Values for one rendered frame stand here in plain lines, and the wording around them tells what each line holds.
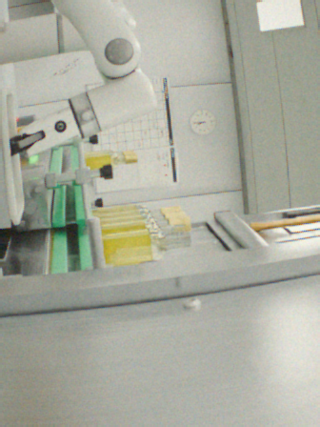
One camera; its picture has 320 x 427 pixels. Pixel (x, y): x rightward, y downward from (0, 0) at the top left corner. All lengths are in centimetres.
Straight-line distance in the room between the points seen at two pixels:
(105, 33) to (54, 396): 84
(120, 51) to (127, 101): 10
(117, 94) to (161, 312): 77
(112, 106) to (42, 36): 29
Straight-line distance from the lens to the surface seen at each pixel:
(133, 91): 110
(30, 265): 105
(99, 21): 107
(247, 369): 29
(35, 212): 126
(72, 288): 38
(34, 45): 133
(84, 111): 109
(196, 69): 735
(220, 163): 747
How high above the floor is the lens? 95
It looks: 6 degrees up
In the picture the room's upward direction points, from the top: 83 degrees clockwise
